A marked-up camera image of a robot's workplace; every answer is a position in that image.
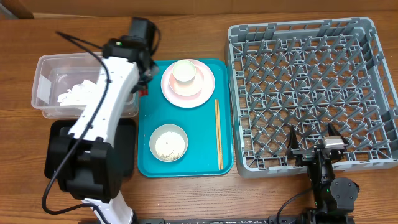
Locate red snack wrapper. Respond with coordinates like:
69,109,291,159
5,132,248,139
139,90,148,96

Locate wooden chopstick right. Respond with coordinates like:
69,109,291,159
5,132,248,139
216,99,224,170

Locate white napkin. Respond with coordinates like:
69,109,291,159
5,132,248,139
57,80,96,106

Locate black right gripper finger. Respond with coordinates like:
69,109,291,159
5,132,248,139
327,123,349,146
288,126,299,149

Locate pale green cup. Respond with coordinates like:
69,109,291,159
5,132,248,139
172,60,196,84

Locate grey plastic dish rack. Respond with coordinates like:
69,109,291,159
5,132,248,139
226,17,397,178

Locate white rice heap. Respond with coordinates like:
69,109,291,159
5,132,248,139
155,131,185,161

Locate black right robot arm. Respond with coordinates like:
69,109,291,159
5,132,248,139
276,123,360,224

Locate teal plastic serving tray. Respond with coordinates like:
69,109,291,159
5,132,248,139
137,59,234,177

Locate black flat tray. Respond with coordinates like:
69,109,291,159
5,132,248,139
44,118,136,179

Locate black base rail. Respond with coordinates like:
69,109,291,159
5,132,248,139
79,215,355,224

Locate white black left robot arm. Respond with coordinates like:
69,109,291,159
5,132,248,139
41,17,161,223

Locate grey bowl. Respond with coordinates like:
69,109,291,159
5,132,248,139
149,124,188,162

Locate pink round plate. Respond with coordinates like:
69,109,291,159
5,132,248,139
160,59,215,108

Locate clear plastic waste bin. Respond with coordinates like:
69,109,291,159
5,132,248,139
31,53,139,119

